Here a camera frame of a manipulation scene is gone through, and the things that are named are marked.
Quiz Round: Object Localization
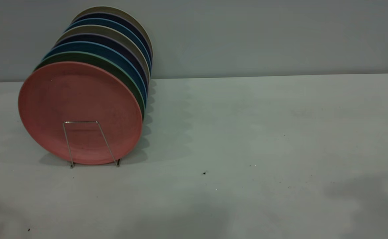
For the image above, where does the pink plate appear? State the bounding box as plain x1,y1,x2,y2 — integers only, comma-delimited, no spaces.
18,61,144,165

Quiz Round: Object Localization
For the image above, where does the beige plate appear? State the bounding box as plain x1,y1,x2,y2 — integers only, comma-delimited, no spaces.
72,6,154,57
59,24,151,78

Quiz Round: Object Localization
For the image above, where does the green plate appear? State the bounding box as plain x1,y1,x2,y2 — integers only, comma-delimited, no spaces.
33,51,146,120

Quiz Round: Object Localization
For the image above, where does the blue plate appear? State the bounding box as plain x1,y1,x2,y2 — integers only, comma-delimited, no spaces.
66,18,152,72
42,41,147,107

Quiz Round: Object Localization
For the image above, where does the metal wire plate rack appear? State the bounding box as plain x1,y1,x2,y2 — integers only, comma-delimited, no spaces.
62,121,121,168

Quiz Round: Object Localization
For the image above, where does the purple plate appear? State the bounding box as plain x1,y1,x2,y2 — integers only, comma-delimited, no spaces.
73,12,153,63
54,33,149,88

